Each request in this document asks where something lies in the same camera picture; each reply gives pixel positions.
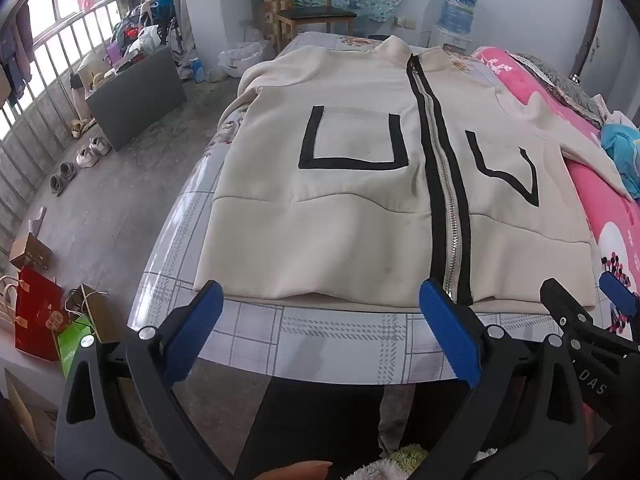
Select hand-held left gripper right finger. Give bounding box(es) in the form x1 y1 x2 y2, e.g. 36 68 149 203
419 279 586 480

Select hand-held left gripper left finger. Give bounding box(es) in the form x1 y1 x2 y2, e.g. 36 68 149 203
54 280 236 480

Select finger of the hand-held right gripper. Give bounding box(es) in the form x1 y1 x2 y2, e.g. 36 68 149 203
539 277 640 356
599 270 640 333

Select cream zip jacket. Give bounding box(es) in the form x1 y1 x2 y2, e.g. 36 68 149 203
192 35 633 311

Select pile of colourful clothes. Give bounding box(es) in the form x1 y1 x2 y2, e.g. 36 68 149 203
106 0 176 63

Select dark hanging clothes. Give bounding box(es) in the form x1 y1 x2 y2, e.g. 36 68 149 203
0 10 34 107

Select pink floral blanket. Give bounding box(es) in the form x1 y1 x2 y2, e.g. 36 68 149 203
472 45 640 341

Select brown paper bag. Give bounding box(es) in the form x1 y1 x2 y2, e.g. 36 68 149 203
65 282 119 343

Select green paper bag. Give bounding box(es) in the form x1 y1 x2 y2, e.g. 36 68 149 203
56 315 97 378

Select floral plaid tablecloth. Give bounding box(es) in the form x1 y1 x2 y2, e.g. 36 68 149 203
127 30 601 383

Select fuzzy white green slippers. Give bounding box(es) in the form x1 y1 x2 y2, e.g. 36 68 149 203
345 442 501 480

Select blue patterned cloth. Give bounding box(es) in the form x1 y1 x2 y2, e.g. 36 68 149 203
600 122 640 186

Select person's black pants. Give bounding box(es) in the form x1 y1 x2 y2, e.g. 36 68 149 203
235 375 481 480

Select red gift bag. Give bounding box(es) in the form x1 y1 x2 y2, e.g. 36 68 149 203
14 265 66 363

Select cardboard box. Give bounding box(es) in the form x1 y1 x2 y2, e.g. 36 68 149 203
9 232 52 273

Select grey patterned pillow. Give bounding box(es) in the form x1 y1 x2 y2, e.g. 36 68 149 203
510 52 607 127

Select grey cabinet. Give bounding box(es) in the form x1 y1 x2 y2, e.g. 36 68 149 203
85 45 183 153

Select door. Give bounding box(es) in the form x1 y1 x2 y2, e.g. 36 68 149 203
575 0 640 88

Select white plastic bag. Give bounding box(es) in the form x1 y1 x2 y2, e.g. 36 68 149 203
218 40 276 79

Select white water dispenser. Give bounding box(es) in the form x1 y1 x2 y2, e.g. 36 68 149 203
430 25 473 53

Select bicycle wheel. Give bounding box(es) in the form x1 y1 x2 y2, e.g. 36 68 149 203
162 12 185 57

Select blue water bottle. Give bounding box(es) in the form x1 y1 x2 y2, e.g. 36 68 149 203
439 0 478 36

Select wooden chair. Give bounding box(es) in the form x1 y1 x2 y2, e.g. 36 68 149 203
270 0 358 41

